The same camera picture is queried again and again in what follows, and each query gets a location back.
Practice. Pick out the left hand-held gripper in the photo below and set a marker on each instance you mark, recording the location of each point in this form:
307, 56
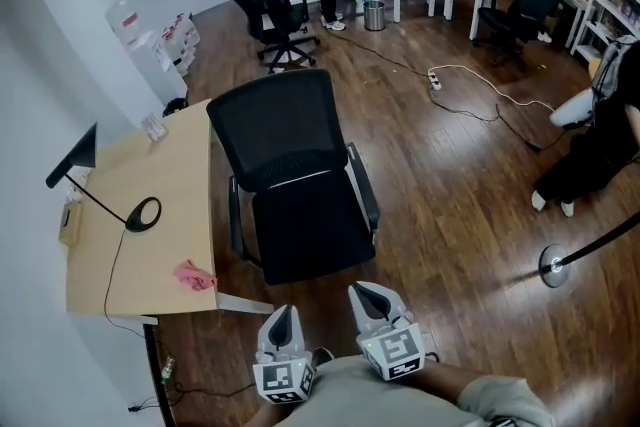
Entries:
280, 377

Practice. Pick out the light wooden desk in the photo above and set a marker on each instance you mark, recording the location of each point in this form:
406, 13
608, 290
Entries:
165, 215

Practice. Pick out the black desk lamp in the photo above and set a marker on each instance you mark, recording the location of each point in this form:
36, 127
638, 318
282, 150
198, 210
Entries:
82, 157

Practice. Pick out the white handheld device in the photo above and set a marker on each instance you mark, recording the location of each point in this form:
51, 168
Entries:
572, 112

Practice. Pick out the person's left forearm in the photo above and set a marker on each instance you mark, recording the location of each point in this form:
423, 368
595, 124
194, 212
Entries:
275, 415

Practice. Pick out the person's right forearm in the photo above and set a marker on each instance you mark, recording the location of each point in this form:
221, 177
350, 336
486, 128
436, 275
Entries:
445, 385

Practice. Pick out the clear plastic bottle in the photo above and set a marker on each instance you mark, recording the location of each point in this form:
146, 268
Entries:
168, 370

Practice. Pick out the pink cloth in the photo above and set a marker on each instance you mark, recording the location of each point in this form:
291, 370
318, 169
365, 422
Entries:
195, 277

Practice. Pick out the wooden tissue box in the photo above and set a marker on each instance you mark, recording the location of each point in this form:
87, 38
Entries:
70, 224

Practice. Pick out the black stanchion with metal base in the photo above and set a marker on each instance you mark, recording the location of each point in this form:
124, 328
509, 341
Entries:
554, 265

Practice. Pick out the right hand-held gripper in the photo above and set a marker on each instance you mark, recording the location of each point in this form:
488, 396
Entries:
397, 350

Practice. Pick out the small clear sign holder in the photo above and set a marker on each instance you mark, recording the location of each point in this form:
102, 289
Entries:
153, 127

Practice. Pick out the black swivel office chair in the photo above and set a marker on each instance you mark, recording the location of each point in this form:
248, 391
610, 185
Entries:
270, 10

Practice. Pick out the white power strip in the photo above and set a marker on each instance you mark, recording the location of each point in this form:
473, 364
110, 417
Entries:
435, 80

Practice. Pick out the black mesh armchair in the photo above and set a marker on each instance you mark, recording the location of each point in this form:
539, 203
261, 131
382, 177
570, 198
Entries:
275, 120

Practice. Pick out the metal waste bin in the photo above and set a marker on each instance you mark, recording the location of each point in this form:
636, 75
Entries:
374, 16

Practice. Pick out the black waste bin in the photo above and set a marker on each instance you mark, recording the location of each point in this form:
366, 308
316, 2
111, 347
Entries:
176, 107

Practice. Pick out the person's grey shirt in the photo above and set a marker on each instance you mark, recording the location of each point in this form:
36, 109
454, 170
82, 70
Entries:
375, 400

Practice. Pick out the stack of water jugs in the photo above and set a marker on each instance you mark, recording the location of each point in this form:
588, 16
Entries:
182, 42

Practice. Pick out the white water dispenser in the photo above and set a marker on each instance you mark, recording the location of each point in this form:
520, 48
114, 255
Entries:
150, 60

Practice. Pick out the person's dark shoe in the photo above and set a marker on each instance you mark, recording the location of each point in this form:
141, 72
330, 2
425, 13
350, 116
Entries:
322, 356
432, 357

